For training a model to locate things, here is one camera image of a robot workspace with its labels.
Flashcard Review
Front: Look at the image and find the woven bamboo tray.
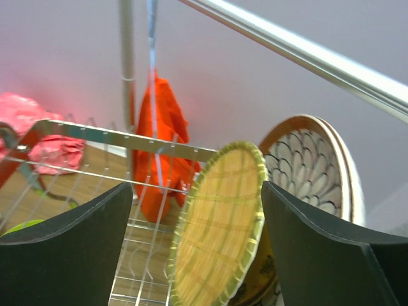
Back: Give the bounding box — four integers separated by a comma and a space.
167, 141, 267, 305

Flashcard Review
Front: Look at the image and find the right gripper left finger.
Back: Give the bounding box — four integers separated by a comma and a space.
1, 183, 133, 305

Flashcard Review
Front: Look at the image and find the small floral brown-rim plate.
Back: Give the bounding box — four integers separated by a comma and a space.
259, 114, 353, 221

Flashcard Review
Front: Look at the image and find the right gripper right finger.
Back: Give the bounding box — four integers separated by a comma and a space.
261, 181, 407, 305

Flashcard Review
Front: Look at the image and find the yellow patterned dark plate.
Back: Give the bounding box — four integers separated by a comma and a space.
228, 224, 280, 305

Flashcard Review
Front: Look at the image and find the large floral brown-rim plate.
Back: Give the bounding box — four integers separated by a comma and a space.
318, 117, 366, 227

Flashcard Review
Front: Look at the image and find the white clothes rack frame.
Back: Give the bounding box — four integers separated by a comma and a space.
117, 0, 408, 135

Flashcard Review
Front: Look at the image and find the pink plastic bag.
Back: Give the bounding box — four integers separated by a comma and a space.
0, 91, 87, 176

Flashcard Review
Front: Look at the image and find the lime green plate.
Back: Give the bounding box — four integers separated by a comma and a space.
1, 191, 79, 237

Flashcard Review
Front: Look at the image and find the orange cloth on hanger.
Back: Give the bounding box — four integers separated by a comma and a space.
132, 71, 203, 224

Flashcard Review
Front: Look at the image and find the steel two-tier dish rack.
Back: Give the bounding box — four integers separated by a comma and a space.
1, 119, 214, 305

